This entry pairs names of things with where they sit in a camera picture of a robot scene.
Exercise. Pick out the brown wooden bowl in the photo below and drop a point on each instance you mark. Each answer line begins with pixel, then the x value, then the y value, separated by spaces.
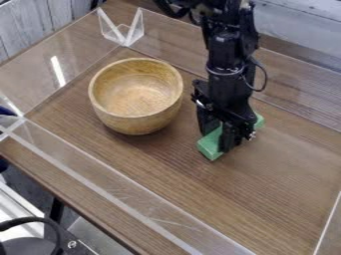
pixel 136 95

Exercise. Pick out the green rectangular block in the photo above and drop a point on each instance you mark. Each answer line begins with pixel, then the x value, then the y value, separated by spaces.
pixel 208 145

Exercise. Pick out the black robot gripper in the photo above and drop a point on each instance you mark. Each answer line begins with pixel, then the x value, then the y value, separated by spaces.
pixel 221 98

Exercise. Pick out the clear acrylic corner bracket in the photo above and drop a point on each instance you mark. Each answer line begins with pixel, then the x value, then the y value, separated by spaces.
pixel 122 34

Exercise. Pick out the black table leg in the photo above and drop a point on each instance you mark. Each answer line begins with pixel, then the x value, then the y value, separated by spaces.
pixel 57 210

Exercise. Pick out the black metal bracket with screw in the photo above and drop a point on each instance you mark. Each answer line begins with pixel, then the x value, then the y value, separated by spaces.
pixel 71 245

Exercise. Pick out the clear acrylic tray wall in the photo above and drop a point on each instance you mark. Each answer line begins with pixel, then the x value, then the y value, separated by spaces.
pixel 152 176

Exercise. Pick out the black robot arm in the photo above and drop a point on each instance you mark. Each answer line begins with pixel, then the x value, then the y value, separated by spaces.
pixel 227 22

